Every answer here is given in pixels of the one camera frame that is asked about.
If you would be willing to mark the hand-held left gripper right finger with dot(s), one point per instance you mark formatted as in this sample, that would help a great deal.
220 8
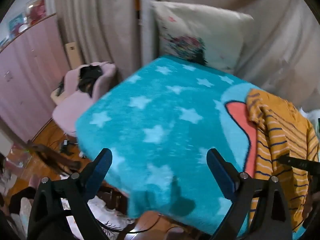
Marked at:
220 167

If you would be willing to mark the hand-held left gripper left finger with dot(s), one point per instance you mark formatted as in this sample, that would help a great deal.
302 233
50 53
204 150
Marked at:
100 166

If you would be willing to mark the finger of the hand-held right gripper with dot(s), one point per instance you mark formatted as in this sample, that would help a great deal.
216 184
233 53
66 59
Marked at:
300 165

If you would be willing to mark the yellow striped shirt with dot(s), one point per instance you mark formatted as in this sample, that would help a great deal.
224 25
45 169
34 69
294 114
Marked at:
282 135

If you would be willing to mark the white printed cloth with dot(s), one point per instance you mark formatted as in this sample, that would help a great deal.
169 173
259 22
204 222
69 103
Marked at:
107 217

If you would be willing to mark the pink chair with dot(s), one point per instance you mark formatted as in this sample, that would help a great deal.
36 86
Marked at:
67 110

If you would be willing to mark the teal star cartoon blanket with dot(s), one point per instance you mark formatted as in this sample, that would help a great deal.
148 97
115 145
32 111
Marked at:
150 105

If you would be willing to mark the black garment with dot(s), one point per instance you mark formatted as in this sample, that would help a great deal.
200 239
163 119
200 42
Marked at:
87 80

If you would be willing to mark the wooden board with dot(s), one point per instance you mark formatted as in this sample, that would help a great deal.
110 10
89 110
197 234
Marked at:
73 55

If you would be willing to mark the pink wardrobe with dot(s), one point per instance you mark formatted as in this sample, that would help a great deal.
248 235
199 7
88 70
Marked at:
25 67

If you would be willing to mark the cream printed pillow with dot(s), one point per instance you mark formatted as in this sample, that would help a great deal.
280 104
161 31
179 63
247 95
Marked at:
200 25

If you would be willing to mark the beige curtain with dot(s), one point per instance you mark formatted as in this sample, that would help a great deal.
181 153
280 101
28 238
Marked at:
100 17

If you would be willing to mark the teal wall picture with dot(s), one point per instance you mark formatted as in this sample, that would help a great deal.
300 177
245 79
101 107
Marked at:
15 25

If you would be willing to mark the red framed wall picture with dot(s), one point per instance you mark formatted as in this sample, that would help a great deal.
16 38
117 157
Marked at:
37 10

